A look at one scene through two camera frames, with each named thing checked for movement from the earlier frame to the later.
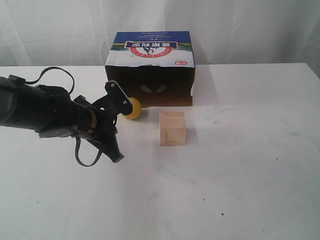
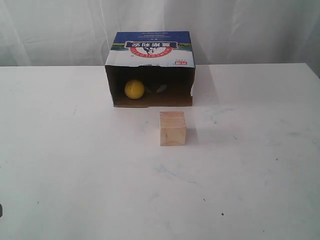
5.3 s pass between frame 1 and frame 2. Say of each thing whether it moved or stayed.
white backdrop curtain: stayed
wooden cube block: stayed
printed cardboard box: stayed
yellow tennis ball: moved
